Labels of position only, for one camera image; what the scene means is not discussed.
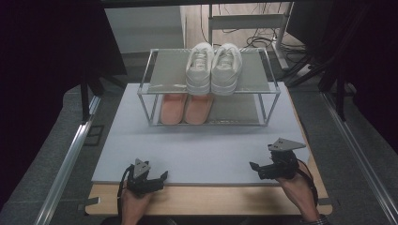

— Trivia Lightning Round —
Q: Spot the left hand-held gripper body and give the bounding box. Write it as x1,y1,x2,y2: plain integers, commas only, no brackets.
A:
125,157,166,199

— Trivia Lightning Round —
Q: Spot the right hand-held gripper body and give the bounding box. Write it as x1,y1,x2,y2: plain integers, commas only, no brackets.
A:
258,137,307,181

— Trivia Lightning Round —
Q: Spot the white sneaker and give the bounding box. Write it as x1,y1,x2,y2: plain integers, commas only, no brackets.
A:
210,42,243,97
185,41,215,96

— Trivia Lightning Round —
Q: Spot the metal frame shoe rack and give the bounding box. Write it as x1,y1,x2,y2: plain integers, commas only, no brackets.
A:
136,47,282,128

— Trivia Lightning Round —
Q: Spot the person's left hand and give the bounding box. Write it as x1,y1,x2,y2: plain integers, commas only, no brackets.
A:
119,188,155,220

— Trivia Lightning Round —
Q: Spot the light grey foam board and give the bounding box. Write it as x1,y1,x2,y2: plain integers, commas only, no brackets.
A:
92,82,311,186

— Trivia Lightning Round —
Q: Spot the black metal stand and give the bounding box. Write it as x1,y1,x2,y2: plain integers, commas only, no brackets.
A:
285,55,349,122
79,71,127,124

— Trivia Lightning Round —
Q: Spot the dark curtain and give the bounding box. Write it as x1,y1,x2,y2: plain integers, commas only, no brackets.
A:
0,0,128,204
287,0,398,151

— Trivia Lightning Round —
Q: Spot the white metal stand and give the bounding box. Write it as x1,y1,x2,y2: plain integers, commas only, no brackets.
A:
207,2,296,71

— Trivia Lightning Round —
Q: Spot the grey partition panel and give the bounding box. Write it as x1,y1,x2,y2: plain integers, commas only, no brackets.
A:
104,6,186,54

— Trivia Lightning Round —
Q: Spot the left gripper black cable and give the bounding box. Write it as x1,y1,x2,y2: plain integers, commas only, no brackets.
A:
116,165,134,218

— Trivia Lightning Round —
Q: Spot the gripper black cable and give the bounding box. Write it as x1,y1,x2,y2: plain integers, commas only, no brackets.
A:
295,158,319,207
116,165,134,218

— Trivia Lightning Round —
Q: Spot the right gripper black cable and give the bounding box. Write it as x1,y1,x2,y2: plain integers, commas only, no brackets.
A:
295,158,319,207

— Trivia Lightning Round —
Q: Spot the grey table corner bracket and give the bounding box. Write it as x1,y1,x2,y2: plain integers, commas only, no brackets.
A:
77,196,100,211

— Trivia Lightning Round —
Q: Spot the aluminium floor rail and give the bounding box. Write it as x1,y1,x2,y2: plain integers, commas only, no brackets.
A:
34,95,102,225
320,92,398,224

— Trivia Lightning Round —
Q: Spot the bundle of black cables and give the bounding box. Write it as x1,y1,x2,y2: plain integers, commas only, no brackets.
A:
243,35,309,64

